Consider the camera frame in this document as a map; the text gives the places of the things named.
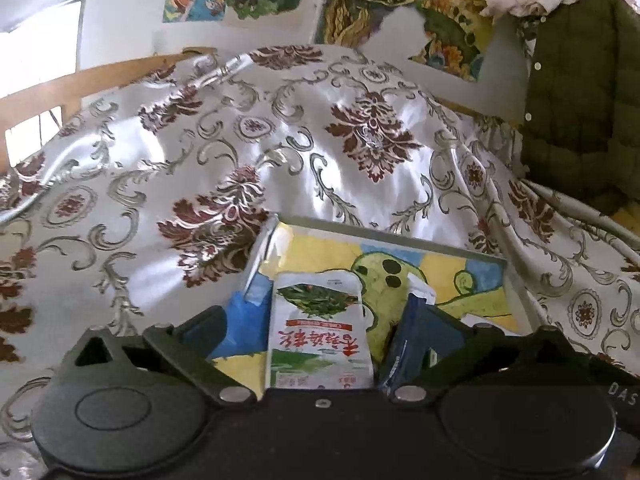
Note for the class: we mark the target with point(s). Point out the dark blue snack packet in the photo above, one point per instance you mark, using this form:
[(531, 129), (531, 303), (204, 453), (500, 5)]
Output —
[(400, 355)]

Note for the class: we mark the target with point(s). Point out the wooden furniture frame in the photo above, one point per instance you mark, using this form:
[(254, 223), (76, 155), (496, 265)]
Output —
[(100, 80)]

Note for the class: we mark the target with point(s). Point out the green quilted jacket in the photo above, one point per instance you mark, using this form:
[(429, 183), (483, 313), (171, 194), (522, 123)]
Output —
[(580, 90)]

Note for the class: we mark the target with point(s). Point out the colourful torn wall poster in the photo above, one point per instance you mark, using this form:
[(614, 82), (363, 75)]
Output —
[(380, 5)]

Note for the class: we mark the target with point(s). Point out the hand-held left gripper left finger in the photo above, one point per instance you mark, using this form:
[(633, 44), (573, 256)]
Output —
[(200, 332)]

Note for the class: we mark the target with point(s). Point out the white floral patterned cloth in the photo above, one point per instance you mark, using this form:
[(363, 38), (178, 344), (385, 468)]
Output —
[(250, 150)]

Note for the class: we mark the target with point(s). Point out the cartoon painted storage box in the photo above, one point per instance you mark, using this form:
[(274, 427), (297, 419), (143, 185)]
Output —
[(450, 280)]

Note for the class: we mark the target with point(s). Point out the window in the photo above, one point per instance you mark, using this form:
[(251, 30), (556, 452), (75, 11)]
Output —
[(40, 45)]

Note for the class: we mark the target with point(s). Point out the white green snack packet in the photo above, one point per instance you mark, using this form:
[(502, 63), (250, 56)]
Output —
[(320, 330)]

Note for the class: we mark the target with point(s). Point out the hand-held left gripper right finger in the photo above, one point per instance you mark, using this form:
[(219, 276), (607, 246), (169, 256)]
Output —
[(450, 340)]

